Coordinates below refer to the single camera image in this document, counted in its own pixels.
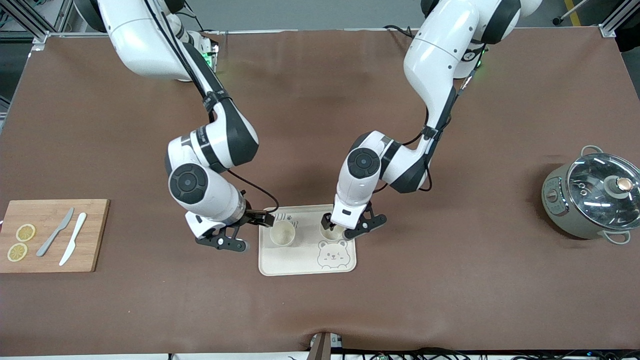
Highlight white plastic knife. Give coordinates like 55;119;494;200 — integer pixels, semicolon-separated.
59;212;87;267

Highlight wooden cutting board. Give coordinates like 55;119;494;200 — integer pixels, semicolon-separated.
0;199;111;273

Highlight aluminium frame profile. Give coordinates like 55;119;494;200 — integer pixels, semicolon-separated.
600;0;640;38
0;0;76;45

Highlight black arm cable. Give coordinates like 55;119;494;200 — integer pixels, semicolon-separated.
372;42;488;193
145;0;281;213

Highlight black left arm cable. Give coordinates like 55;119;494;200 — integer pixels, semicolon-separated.
372;42;488;193

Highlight black equipment box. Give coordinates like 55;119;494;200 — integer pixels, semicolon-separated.
614;22;640;53

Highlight brown table cover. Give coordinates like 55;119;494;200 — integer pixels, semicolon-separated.
0;27;640;357

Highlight grey metal mounting post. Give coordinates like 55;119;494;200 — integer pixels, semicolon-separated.
309;331;344;360

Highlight white IKEA cup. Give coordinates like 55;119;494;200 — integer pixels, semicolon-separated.
320;220;347;242
269;221;297;247

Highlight black arm base cables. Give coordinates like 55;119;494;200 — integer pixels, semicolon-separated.
384;24;417;40

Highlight grey plastic knife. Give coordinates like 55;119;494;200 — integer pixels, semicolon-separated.
36;207;75;258

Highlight grey-green electric pot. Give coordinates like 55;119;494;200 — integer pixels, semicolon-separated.
541;145;640;246

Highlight cream tray with bear print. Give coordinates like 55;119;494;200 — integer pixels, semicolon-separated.
258;205;357;277

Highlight glass pot lid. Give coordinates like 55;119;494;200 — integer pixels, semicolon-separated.
566;152;640;224

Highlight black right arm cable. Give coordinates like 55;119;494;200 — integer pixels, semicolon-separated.
145;0;281;213

